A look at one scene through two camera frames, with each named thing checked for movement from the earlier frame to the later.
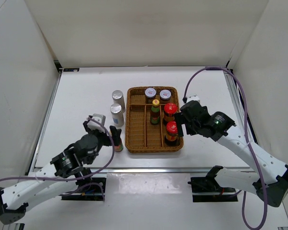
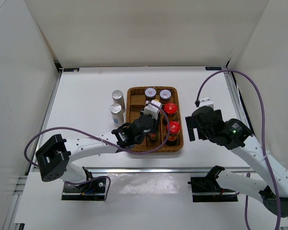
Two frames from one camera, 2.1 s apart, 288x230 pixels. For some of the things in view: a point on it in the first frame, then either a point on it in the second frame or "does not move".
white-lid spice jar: [165, 95] does not move
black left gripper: [108, 141] to [155, 125]
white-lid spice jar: [150, 93] does not move
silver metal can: [118, 97] does not move
